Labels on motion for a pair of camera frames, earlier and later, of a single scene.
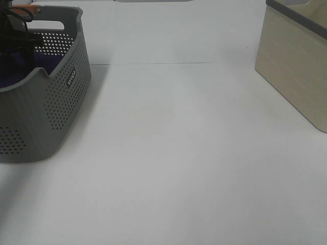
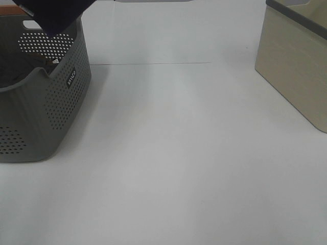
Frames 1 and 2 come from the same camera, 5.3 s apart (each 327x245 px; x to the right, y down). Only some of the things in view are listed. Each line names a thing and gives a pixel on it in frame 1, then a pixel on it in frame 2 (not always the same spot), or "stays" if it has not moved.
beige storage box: (291, 58) stays
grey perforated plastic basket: (38, 115) stays
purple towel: (15, 66) → (55, 16)
